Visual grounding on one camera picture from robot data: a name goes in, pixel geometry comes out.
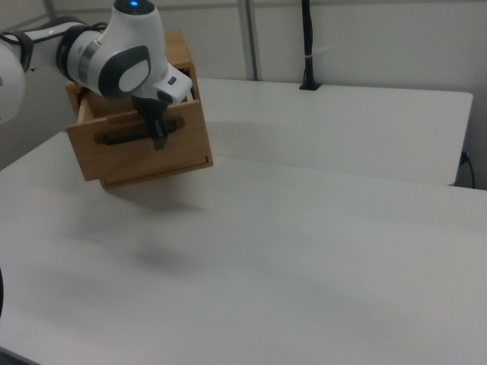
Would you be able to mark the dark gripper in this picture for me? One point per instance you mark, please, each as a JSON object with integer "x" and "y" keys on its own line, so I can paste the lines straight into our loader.
{"x": 149, "y": 108}

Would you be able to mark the wooden drawer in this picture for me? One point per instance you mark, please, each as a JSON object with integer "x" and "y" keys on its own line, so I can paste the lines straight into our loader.
{"x": 125, "y": 159}

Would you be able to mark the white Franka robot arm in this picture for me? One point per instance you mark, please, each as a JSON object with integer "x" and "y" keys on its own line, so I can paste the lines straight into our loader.
{"x": 121, "y": 49}

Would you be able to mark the wooden drawer cabinet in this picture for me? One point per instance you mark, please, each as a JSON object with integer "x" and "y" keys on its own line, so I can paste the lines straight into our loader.
{"x": 179, "y": 53}

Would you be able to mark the grey partition frame post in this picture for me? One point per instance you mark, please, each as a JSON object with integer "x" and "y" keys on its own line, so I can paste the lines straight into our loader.
{"x": 249, "y": 38}

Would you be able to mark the black camera pole with clamp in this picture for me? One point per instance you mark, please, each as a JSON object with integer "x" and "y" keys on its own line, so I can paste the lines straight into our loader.
{"x": 309, "y": 45}

